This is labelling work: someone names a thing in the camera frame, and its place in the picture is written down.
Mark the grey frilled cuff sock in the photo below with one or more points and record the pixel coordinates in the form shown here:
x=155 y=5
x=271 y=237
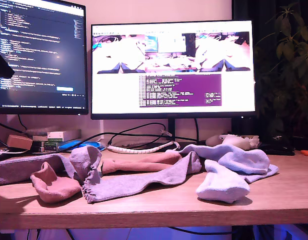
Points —
x=19 y=167
x=134 y=182

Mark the pale grey flat box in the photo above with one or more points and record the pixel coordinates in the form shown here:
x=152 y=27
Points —
x=72 y=134

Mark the green printed small box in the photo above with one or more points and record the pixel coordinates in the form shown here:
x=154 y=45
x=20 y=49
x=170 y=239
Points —
x=50 y=147

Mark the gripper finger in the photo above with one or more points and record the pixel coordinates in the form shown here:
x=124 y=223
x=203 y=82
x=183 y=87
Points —
x=1 y=66

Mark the black keyboard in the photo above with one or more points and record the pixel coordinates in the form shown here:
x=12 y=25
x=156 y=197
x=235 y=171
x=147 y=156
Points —
x=4 y=156

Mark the green leafy houseplant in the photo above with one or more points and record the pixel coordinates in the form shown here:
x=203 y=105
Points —
x=291 y=55

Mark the blue plastic bag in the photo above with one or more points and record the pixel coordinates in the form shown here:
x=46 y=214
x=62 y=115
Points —
x=76 y=145

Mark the white game controller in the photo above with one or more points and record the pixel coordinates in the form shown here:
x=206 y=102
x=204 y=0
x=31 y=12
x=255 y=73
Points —
x=240 y=142

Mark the white and green box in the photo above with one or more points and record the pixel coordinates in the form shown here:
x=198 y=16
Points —
x=55 y=136

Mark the bright screen black monitor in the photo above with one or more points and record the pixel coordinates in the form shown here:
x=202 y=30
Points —
x=114 y=95

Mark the black pouch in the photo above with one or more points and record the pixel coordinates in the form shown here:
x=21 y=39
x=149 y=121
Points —
x=276 y=149

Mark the small orange object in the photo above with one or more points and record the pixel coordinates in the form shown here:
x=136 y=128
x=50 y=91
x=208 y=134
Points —
x=307 y=152

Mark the small cardboard box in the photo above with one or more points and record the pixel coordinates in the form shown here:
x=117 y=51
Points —
x=19 y=142

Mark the pink sock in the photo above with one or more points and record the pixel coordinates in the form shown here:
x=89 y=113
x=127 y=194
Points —
x=59 y=191
x=144 y=165

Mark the dark code screen monitor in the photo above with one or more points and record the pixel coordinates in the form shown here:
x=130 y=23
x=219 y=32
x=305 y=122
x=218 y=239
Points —
x=39 y=50

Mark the white ribbed sock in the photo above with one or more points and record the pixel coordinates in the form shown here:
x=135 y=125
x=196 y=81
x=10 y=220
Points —
x=241 y=160
x=219 y=186

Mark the beige computer mouse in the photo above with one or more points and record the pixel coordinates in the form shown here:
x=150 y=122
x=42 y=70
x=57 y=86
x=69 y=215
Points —
x=213 y=140

